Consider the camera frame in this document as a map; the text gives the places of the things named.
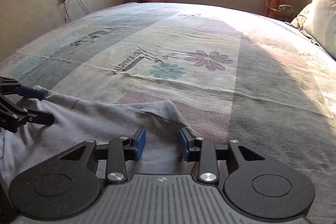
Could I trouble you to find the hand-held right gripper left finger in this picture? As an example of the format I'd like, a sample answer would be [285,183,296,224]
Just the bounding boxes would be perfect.
[60,127,147,184]

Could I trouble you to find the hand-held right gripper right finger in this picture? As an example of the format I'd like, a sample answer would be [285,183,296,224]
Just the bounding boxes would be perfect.
[178,128,265,184]

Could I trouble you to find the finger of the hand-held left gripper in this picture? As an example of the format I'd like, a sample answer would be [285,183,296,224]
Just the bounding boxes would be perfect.
[0,76,45,102]
[0,94,55,128]

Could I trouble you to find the grey printed pants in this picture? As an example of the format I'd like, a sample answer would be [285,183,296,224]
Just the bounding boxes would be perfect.
[0,85,201,188]

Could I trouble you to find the pastel flowered bed sheet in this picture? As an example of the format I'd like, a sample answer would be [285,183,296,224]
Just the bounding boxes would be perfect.
[0,1,336,224]

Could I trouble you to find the wooden bedside shelf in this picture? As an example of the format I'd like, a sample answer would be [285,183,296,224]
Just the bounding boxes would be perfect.
[267,6,296,17]

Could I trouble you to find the small cream pillow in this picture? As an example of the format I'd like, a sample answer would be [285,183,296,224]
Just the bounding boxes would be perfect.
[290,4,313,28]

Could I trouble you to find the large cream printed pillow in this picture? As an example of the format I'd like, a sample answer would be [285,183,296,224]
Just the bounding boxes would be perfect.
[302,0,336,59]

